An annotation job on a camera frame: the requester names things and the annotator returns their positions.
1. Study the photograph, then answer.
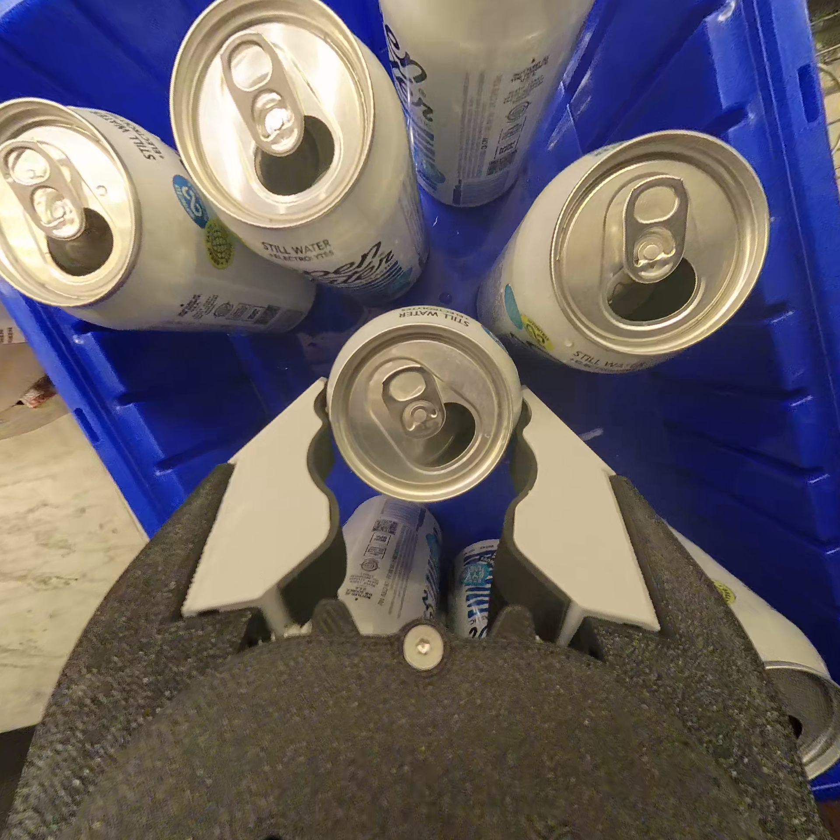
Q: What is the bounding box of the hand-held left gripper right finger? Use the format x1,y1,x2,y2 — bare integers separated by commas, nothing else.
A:
497,386,662,646

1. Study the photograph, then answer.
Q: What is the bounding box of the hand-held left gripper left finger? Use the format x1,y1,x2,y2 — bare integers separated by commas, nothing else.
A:
180,376,347,636

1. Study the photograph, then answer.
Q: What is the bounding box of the silver drink can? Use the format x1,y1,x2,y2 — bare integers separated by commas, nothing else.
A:
325,304,525,505

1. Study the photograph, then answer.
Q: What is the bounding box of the blue plastic bin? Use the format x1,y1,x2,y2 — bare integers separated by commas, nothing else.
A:
0,0,840,546

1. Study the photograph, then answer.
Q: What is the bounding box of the pile of silver cans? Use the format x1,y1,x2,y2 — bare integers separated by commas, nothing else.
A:
0,0,840,783

